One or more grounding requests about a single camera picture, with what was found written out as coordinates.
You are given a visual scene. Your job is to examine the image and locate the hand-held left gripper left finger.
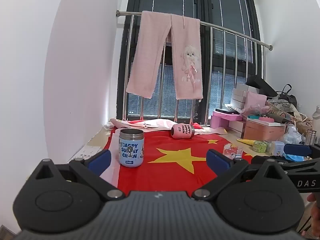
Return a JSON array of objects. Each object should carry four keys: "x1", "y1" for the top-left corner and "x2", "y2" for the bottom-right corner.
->
[{"x1": 35, "y1": 149, "x2": 126, "y2": 202}]

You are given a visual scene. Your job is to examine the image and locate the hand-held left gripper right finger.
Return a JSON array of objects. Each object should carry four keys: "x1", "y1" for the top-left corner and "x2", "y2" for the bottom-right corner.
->
[{"x1": 191, "y1": 149, "x2": 287, "y2": 202}]

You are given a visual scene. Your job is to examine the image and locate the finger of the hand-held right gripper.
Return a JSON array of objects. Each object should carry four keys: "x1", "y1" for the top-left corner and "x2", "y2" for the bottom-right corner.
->
[
  {"x1": 283, "y1": 143, "x2": 320, "y2": 158},
  {"x1": 251, "y1": 156, "x2": 320, "y2": 174}
]

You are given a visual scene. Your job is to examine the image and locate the pink cup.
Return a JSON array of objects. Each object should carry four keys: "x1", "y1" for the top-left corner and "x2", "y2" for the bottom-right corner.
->
[{"x1": 171, "y1": 123, "x2": 195, "y2": 139}]

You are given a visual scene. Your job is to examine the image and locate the blue cup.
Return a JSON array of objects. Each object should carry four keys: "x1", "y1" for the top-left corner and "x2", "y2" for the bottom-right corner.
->
[{"x1": 118, "y1": 128, "x2": 145, "y2": 167}]

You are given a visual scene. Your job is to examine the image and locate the person's right hand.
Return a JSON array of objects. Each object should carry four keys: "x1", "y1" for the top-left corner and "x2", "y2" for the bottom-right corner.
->
[{"x1": 307, "y1": 193, "x2": 320, "y2": 236}]

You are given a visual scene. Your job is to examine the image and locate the white dotted sheet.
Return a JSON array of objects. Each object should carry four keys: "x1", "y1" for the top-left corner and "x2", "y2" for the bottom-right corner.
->
[{"x1": 67, "y1": 127, "x2": 116, "y2": 163}]

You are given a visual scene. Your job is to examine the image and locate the clear plastic bag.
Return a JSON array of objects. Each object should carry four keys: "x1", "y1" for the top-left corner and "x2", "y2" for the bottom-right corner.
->
[{"x1": 279, "y1": 123, "x2": 306, "y2": 145}]

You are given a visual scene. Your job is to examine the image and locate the small clear glass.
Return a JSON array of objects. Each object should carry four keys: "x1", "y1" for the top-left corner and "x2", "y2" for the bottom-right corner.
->
[{"x1": 223, "y1": 143, "x2": 244, "y2": 159}]

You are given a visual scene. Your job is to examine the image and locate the clear water bottle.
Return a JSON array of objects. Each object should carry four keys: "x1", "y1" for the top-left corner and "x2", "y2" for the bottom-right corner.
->
[{"x1": 306, "y1": 129, "x2": 317, "y2": 145}]

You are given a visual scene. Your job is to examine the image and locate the small white blue box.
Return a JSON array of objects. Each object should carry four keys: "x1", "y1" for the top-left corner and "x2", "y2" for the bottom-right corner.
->
[{"x1": 271, "y1": 141, "x2": 286, "y2": 157}]

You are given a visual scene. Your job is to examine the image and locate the yellow tube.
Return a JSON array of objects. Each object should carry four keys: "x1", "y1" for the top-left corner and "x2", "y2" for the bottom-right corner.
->
[{"x1": 236, "y1": 138, "x2": 256, "y2": 146}]

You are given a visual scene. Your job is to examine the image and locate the green tape roll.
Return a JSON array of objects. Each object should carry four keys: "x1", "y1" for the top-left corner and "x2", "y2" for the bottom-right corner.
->
[{"x1": 253, "y1": 140, "x2": 268, "y2": 153}]

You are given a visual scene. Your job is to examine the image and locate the pink storage box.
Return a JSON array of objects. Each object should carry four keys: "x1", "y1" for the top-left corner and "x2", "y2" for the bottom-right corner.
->
[{"x1": 243, "y1": 117, "x2": 287, "y2": 143}]

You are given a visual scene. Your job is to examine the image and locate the patterned tote bag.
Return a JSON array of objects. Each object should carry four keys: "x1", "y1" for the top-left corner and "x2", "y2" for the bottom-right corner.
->
[{"x1": 265, "y1": 101, "x2": 312, "y2": 128}]

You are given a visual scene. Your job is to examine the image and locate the red flag with yellow stars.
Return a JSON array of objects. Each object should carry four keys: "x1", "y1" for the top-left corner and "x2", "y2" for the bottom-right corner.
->
[{"x1": 105, "y1": 122, "x2": 253, "y2": 193}]

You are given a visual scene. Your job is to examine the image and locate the black bag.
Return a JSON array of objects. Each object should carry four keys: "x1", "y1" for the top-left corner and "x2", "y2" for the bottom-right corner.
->
[{"x1": 274, "y1": 84, "x2": 298, "y2": 106}]

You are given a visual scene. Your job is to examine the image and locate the pink white cloth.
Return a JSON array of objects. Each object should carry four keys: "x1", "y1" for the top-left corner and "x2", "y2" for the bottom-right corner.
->
[{"x1": 109, "y1": 118, "x2": 211, "y2": 133}]

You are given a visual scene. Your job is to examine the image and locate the stack of white boxes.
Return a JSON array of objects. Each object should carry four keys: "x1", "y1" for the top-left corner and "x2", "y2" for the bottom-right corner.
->
[{"x1": 231, "y1": 83, "x2": 258, "y2": 111}]

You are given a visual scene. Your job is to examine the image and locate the black box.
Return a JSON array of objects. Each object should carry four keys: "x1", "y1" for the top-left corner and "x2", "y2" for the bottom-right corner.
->
[{"x1": 246, "y1": 75, "x2": 277, "y2": 97}]

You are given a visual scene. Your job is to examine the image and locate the pink pants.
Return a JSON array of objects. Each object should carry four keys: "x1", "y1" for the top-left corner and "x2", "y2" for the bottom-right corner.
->
[{"x1": 125, "y1": 10, "x2": 204, "y2": 100}]

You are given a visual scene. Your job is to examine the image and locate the metal railing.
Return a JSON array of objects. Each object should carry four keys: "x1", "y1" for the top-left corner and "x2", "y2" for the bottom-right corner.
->
[{"x1": 116, "y1": 10, "x2": 273, "y2": 128}]

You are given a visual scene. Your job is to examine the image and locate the black framed window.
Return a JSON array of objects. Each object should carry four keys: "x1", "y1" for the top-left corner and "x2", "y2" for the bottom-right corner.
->
[{"x1": 116, "y1": 0, "x2": 263, "y2": 128}]

